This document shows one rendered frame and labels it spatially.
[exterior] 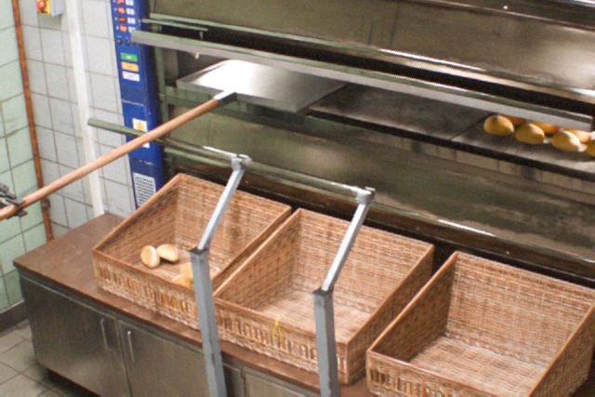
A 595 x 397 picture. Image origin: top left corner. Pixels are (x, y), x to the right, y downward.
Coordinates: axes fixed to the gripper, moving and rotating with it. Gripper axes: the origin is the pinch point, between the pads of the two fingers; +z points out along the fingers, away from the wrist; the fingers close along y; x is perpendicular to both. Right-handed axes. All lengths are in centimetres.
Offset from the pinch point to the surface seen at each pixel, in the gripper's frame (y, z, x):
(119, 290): 57, -18, -50
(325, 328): 33, 85, -38
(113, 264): 47, -19, -50
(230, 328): 54, 36, -49
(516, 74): -30, 114, -95
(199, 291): 36, 35, -39
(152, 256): 54, -21, -71
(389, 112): -1, 54, -115
